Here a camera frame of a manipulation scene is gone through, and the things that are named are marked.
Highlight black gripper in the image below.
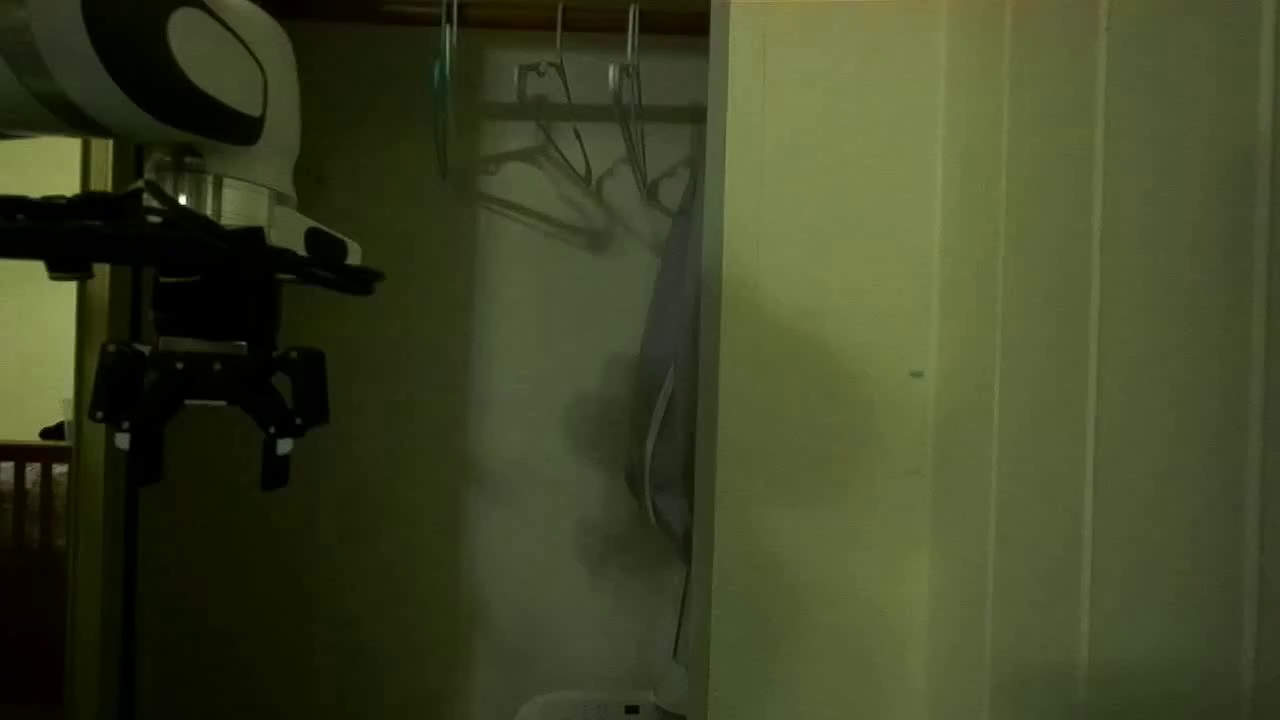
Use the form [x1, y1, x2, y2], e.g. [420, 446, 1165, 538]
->
[89, 272, 333, 494]

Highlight white plastic hanger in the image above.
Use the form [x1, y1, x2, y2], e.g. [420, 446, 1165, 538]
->
[593, 0, 708, 260]
[467, 0, 621, 251]

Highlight gray garment bag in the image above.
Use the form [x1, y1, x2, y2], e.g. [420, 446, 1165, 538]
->
[621, 171, 708, 551]

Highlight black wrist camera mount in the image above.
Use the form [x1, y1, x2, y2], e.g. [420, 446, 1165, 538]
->
[0, 182, 390, 301]

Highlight closet door frame post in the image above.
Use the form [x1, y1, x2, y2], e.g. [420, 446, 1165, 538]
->
[67, 130, 140, 720]

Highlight wooden crib rail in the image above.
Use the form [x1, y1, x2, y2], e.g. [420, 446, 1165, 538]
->
[0, 414, 78, 563]

